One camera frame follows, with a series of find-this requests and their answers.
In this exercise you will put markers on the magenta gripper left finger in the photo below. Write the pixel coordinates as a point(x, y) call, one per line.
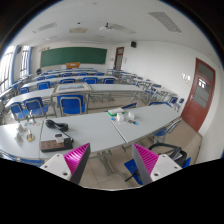
point(69, 166)

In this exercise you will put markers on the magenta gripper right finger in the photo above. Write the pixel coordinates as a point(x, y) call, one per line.
point(152, 166)

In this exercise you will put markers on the white charger plug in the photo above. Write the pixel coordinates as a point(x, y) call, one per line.
point(59, 138)

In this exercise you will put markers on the blue chair under right desk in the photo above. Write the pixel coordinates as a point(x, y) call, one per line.
point(159, 137)

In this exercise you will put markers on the brown power strip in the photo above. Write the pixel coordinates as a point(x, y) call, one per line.
point(53, 145)

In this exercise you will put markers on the black backpack on chair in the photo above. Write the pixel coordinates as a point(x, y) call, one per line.
point(174, 152)

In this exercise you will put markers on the white crumpled bag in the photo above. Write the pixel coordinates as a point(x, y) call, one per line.
point(131, 115)

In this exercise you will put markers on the blue chair front centre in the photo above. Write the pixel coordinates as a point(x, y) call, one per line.
point(71, 104)

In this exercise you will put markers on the green white tissue pack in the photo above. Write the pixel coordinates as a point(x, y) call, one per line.
point(114, 112)

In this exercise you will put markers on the blue chair front left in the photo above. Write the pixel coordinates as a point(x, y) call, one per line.
point(35, 107)

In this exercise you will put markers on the framed board on desk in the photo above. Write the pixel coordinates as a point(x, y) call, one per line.
point(72, 87)

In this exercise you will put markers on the blue chair far left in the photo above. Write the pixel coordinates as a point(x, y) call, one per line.
point(18, 111)

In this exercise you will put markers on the red-brown near door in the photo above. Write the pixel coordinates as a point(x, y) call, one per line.
point(201, 95)

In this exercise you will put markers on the red-brown door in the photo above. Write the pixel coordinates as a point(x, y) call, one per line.
point(201, 95)
point(118, 58)

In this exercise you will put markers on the orange teacher podium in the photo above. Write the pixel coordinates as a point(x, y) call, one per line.
point(73, 65)

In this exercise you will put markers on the green chalkboard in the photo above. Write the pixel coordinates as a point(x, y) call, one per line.
point(86, 55)

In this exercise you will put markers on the red-brown far door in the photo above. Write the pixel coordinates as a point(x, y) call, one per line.
point(118, 58)

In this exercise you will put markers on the ceiling projector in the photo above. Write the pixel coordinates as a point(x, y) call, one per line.
point(107, 27)

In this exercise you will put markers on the black wall speaker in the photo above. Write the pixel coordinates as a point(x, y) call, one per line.
point(133, 44)

